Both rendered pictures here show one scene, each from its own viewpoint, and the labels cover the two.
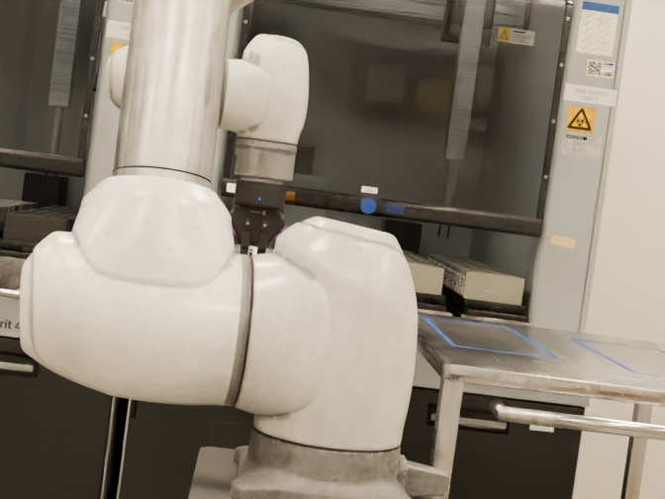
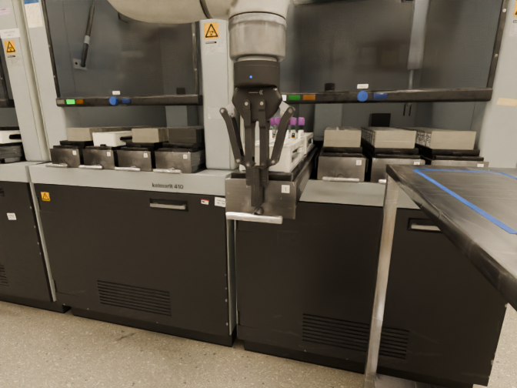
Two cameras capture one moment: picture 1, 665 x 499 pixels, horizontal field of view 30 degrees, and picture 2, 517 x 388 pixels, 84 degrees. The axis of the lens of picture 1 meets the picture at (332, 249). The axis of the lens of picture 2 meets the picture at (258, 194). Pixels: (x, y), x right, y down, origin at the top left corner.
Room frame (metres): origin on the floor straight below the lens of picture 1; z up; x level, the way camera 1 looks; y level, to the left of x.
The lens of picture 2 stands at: (1.36, -0.04, 0.91)
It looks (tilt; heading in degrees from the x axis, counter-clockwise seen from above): 14 degrees down; 18
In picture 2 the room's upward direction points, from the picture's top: straight up
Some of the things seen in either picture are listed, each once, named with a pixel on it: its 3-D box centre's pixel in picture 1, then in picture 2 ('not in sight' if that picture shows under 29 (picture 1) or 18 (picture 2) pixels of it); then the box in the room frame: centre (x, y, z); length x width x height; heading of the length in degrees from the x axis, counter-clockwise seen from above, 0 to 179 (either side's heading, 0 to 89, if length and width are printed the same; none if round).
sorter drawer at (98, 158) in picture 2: not in sight; (150, 148); (2.50, 0.87, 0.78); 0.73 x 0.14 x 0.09; 4
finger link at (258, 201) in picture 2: not in sight; (258, 185); (1.83, 0.11, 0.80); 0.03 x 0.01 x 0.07; 4
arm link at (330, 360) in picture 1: (331, 326); not in sight; (1.26, -0.01, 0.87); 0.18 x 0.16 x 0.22; 100
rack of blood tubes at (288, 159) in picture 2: not in sight; (278, 153); (2.03, 0.13, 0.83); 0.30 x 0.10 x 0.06; 4
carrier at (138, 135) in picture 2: not in sight; (146, 136); (2.28, 0.70, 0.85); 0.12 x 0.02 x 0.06; 94
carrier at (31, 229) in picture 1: (35, 232); (183, 137); (2.29, 0.55, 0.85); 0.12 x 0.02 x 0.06; 94
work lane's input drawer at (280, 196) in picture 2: not in sight; (286, 167); (2.17, 0.14, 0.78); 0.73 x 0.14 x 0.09; 4
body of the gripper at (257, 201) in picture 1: (257, 211); (257, 92); (1.83, 0.12, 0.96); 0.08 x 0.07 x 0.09; 94
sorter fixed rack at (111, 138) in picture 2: not in sight; (130, 138); (2.37, 0.86, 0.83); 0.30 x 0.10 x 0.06; 4
